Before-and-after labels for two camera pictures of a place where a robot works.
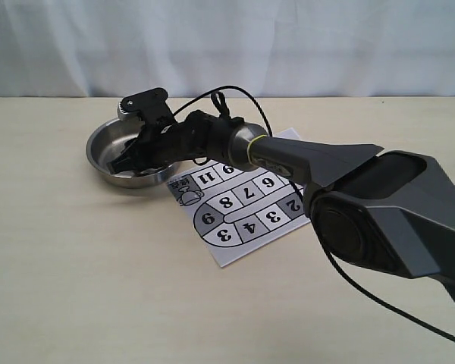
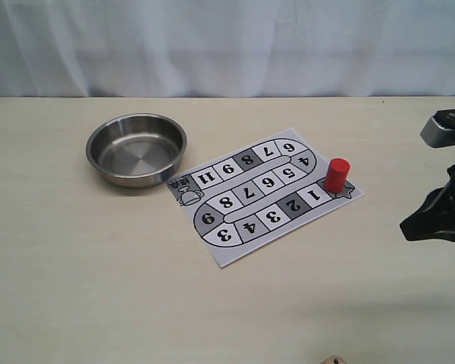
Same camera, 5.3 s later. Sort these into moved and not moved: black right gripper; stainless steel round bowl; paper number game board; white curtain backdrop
Moved: black right gripper
Not moved: stainless steel round bowl; white curtain backdrop; paper number game board
